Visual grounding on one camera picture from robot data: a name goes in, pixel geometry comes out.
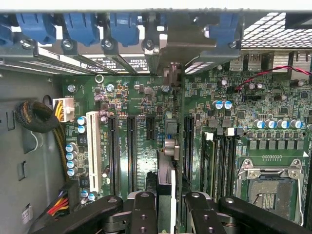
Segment black RAM slot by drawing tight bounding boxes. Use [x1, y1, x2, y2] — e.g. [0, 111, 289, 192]
[201, 133, 215, 197]
[215, 135, 225, 195]
[224, 128, 236, 195]

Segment long black expansion slot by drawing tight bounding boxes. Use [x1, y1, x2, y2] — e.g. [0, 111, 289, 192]
[126, 115, 138, 193]
[184, 116, 195, 182]
[108, 115, 119, 195]

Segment CPU socket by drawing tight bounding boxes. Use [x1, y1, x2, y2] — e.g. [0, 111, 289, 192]
[235, 157, 306, 226]

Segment white expansion slot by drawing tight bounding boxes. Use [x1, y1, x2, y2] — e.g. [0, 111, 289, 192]
[86, 111, 102, 193]

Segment short black expansion slot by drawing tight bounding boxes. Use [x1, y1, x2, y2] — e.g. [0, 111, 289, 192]
[145, 116, 156, 141]

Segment green motherboard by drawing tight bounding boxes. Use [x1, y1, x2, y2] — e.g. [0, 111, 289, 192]
[62, 70, 312, 234]

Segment grey PC case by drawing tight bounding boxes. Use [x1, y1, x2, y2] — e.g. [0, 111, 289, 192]
[0, 7, 312, 234]

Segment white power connector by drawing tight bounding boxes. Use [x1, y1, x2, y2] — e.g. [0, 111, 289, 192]
[52, 96, 75, 122]

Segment silver rear port block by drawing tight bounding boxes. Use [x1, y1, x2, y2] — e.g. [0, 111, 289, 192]
[292, 51, 312, 74]
[229, 52, 263, 72]
[272, 50, 293, 73]

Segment blue card retention clip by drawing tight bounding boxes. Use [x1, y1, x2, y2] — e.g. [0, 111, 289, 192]
[0, 21, 15, 47]
[109, 12, 141, 47]
[62, 12, 101, 47]
[16, 12, 57, 45]
[207, 12, 241, 48]

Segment black connector coloured wires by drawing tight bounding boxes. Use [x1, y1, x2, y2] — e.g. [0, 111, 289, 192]
[46, 180, 80, 217]

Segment black braided cable bundle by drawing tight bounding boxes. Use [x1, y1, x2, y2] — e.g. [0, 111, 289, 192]
[14, 99, 70, 182]

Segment red black twisted wire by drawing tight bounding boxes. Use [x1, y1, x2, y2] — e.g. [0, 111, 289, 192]
[234, 64, 312, 91]

